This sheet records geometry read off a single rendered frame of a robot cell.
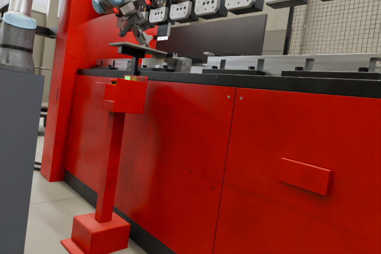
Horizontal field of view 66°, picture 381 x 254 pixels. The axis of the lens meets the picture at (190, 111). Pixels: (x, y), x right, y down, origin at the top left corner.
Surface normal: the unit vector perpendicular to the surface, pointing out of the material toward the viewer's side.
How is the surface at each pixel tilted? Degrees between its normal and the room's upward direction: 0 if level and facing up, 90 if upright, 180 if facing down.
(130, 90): 90
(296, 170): 90
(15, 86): 90
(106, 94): 90
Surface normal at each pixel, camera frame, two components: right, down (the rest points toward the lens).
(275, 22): -0.70, -0.07
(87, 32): 0.66, 0.12
